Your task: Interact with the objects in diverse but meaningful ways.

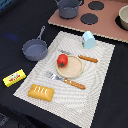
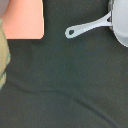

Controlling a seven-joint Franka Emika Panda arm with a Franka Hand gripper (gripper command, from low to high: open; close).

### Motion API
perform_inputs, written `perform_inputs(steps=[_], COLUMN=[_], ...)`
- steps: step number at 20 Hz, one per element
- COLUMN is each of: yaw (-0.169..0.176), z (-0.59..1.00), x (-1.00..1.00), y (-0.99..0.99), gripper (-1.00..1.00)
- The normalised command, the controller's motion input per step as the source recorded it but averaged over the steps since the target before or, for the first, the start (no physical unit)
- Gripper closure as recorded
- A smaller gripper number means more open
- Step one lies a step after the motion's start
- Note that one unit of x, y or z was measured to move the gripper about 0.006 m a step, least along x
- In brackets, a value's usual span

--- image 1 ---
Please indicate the woven beige placemat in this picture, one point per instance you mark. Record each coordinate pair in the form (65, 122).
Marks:
(70, 107)

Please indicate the red toy tomato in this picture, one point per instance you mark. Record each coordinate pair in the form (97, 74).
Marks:
(62, 60)

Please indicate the round wooden plate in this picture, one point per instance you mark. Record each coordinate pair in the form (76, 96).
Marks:
(73, 68)

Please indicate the light blue milk carton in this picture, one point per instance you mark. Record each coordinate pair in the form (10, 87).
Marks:
(88, 40)

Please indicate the toy knife wooden handle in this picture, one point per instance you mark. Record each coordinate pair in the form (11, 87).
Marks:
(80, 56)

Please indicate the yellow toy bread loaf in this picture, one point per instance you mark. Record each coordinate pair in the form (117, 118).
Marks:
(41, 92)

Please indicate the grey toy saucepan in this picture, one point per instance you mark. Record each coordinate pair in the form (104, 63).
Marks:
(35, 49)

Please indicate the grey toy cooking pot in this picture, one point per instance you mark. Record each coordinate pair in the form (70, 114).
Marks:
(68, 9)

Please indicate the beige bowl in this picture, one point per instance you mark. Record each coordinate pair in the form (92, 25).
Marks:
(123, 14)

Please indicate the toy fork wooden handle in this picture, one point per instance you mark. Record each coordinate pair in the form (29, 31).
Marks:
(70, 82)

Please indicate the yellow toy butter box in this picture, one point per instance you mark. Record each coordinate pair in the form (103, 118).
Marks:
(14, 78)

